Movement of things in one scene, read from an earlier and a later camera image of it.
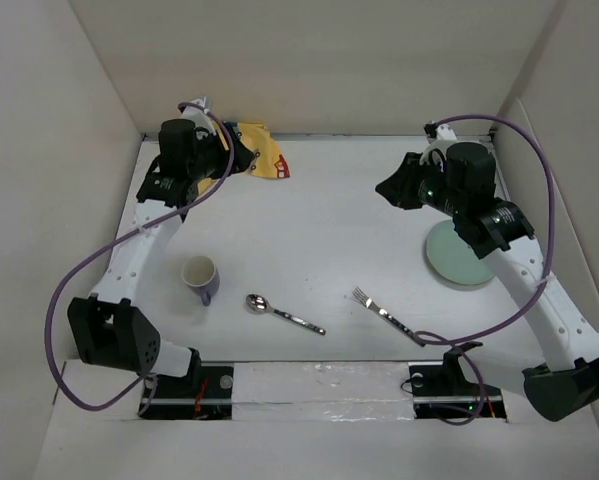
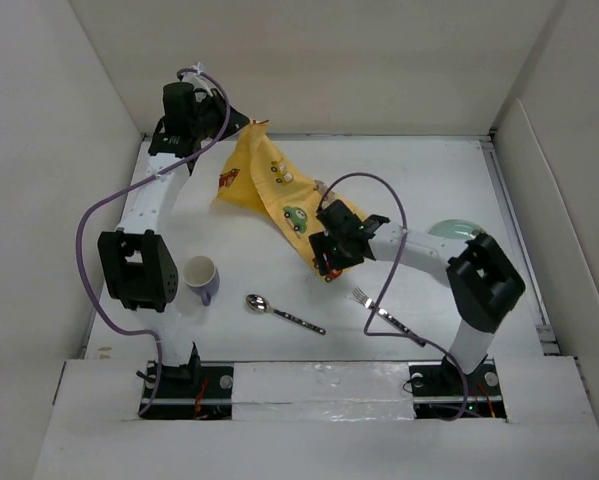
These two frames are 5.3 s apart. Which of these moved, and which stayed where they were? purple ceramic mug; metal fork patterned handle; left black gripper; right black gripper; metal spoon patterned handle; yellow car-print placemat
Moved: yellow car-print placemat; left black gripper; right black gripper
Stayed: metal fork patterned handle; purple ceramic mug; metal spoon patterned handle
